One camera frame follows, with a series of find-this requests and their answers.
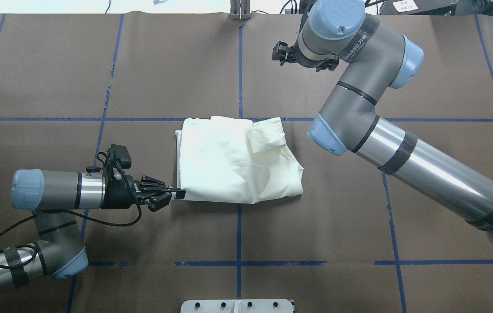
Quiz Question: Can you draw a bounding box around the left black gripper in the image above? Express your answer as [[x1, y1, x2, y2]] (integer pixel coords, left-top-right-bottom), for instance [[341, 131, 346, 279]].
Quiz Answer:
[[101, 144, 185, 212]]

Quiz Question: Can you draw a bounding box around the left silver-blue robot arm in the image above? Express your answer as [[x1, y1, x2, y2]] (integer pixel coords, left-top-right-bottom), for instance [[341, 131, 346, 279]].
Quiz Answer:
[[0, 144, 185, 294]]

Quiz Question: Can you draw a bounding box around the cream long-sleeve cat shirt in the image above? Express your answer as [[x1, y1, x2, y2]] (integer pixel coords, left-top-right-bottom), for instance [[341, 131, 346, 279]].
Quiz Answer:
[[175, 116, 304, 204]]

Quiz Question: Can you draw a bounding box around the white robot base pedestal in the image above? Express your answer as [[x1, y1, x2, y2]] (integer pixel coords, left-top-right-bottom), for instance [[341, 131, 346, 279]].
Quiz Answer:
[[180, 298, 296, 313]]

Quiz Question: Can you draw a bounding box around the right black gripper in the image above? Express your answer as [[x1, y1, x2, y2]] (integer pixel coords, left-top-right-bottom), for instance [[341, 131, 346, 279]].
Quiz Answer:
[[272, 41, 339, 73]]

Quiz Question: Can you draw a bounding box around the black box with label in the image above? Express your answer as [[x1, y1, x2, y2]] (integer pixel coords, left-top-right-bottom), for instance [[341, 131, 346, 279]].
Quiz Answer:
[[379, 0, 458, 16]]

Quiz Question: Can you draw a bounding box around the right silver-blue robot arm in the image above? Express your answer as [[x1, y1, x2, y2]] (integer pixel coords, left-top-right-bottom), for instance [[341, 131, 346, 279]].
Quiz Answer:
[[272, 0, 493, 244]]

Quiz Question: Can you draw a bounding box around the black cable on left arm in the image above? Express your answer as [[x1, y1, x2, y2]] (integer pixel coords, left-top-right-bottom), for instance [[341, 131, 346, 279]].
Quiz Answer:
[[0, 150, 143, 269]]

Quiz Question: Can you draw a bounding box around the aluminium frame post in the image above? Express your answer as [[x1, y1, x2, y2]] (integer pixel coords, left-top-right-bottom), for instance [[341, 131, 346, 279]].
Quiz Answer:
[[229, 0, 252, 20]]

